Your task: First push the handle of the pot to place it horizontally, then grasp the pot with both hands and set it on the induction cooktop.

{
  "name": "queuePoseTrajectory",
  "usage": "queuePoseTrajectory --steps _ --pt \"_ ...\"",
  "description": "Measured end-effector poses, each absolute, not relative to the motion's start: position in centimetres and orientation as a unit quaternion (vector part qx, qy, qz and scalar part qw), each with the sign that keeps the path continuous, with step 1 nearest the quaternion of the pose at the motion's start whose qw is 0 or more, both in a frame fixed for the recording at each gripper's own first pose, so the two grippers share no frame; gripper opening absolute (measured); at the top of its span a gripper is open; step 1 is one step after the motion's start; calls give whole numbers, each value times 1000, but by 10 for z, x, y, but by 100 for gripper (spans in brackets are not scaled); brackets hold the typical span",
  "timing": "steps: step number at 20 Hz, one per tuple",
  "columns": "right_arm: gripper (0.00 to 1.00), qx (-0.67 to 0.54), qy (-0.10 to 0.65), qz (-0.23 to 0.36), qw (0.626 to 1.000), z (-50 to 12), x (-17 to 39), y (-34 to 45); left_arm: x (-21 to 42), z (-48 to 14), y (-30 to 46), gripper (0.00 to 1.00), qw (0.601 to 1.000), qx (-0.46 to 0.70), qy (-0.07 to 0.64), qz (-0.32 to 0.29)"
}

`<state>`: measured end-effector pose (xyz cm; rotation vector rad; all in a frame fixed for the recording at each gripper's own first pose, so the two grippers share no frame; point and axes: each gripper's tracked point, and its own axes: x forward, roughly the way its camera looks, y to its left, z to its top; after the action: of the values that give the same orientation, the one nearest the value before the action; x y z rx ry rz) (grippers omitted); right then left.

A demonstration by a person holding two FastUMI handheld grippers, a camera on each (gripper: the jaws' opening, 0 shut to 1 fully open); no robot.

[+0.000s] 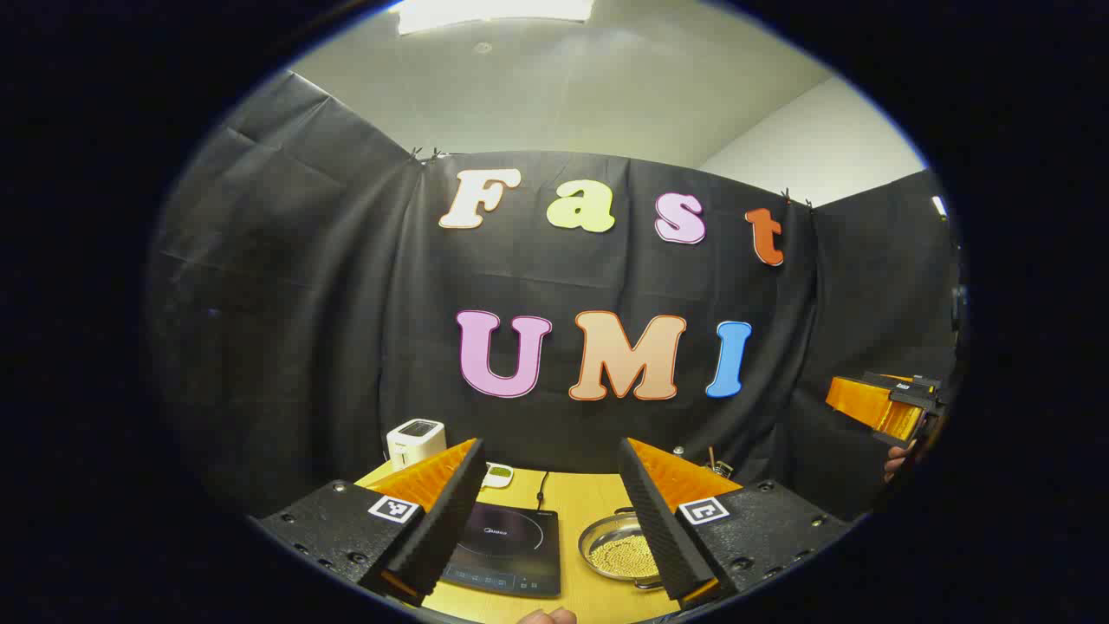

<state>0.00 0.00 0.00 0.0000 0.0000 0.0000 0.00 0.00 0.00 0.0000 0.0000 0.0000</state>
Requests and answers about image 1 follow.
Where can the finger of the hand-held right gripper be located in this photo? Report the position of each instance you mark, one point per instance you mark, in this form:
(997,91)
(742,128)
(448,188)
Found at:
(875,403)

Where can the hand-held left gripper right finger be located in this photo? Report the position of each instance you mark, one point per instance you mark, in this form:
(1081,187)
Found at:
(658,529)

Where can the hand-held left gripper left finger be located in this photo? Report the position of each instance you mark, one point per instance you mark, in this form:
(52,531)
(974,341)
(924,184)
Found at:
(450,520)

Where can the stainless steel pot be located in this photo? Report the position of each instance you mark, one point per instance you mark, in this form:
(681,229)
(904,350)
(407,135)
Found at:
(598,542)

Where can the black induction cooktop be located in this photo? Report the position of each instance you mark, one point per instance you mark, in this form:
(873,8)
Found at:
(511,546)

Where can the pile of soybeans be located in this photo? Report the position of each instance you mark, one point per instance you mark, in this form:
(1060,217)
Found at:
(624,556)

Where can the white divided seasoning dish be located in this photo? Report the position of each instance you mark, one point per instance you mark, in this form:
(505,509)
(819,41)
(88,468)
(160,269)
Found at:
(500,475)

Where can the white toaster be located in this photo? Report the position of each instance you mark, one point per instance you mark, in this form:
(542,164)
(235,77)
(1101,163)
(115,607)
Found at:
(414,442)

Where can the black backdrop cloth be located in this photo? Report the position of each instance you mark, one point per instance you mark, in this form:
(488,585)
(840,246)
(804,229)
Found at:
(346,303)

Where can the ceiling light panel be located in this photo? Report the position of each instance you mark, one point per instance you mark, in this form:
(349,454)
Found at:
(494,13)

